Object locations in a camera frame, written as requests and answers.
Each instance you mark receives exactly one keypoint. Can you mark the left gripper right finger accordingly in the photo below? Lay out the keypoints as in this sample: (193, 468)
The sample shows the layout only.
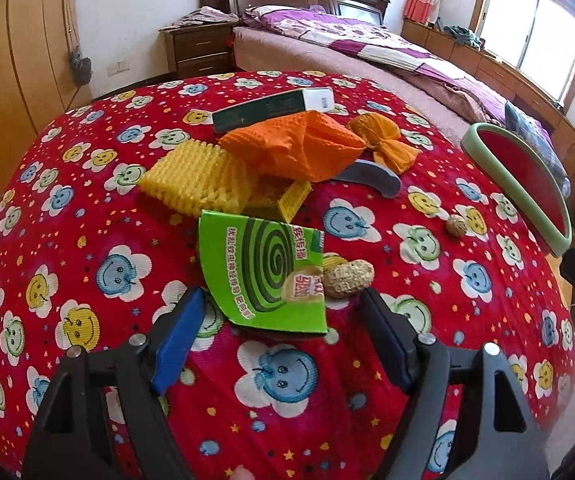
(467, 402)

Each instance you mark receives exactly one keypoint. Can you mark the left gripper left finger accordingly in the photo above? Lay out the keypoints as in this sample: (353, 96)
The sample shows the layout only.
(90, 392)

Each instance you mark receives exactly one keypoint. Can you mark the yellow foam fruit net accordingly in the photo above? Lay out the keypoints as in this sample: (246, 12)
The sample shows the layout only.
(197, 185)

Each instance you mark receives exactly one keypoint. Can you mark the wooden window cabinet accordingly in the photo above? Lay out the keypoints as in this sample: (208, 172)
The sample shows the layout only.
(509, 83)

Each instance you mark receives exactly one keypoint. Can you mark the red bucket green rim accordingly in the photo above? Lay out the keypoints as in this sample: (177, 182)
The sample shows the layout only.
(522, 175)

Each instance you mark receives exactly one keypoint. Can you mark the small walnut shell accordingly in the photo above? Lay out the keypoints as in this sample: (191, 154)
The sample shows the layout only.
(456, 225)

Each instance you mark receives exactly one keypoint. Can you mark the blue plaid cloth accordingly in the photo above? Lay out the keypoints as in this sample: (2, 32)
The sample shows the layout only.
(531, 133)

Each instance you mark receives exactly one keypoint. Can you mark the red smiley flower blanket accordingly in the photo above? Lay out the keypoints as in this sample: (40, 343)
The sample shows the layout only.
(88, 258)

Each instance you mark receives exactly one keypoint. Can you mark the grey curved plastic piece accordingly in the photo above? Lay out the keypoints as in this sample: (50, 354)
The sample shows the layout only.
(373, 175)

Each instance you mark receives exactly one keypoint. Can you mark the peanut shell large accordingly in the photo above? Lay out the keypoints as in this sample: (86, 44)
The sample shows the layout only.
(342, 280)

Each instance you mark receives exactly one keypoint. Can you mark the window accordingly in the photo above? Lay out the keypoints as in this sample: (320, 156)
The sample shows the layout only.
(536, 37)

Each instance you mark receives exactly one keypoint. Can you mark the green mosquito coil box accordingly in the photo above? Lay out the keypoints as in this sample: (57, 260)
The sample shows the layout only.
(264, 274)

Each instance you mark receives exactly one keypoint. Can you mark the clothes on cabinet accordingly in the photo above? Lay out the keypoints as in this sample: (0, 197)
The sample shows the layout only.
(464, 37)

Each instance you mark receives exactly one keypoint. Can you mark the yellow small wrapper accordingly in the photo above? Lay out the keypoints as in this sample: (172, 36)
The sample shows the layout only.
(291, 200)

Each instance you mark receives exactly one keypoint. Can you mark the orange foam net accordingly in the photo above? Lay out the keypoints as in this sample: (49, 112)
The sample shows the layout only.
(307, 146)

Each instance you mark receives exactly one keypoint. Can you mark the purple white quilt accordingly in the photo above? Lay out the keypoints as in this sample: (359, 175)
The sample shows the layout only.
(446, 83)

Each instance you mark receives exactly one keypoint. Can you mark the green white long box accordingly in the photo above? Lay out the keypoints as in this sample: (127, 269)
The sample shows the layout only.
(268, 107)

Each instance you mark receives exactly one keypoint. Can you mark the black bag on wardrobe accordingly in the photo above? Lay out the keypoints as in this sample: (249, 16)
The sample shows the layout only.
(81, 68)

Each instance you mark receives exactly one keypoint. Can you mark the wooden wardrobe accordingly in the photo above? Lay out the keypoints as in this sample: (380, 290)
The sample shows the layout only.
(36, 80)

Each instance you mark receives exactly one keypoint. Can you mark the dark wooden bed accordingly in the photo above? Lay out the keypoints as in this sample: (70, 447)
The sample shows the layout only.
(257, 49)

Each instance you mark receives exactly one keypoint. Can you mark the dark wooden nightstand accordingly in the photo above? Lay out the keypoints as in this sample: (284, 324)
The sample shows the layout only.
(200, 50)

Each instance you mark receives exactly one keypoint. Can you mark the clothes on nightstand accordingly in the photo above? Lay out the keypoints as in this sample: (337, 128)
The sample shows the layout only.
(205, 15)

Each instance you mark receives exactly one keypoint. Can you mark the wall power socket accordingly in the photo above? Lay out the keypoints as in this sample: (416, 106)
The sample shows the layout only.
(115, 68)

